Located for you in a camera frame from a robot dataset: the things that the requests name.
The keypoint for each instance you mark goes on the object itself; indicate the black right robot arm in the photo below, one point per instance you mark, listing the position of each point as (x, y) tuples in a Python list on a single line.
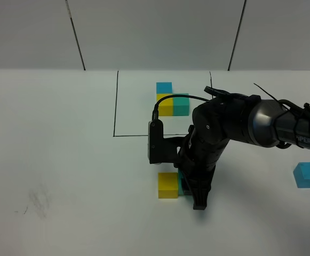
[(251, 120)]

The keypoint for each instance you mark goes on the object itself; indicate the blue template block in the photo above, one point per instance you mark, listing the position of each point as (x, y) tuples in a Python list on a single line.
[(164, 88)]

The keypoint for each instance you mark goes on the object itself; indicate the green template block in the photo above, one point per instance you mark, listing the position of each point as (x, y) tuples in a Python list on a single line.
[(181, 106)]

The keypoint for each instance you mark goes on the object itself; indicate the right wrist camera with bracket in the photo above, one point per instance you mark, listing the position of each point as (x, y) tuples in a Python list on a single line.
[(161, 149)]

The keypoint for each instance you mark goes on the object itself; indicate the yellow template block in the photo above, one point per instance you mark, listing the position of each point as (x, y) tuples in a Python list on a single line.
[(166, 107)]

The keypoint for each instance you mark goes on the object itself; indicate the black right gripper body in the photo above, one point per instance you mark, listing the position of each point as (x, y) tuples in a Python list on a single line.
[(197, 157)]

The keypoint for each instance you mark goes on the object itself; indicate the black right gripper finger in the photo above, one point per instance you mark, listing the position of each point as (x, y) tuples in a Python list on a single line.
[(200, 196)]

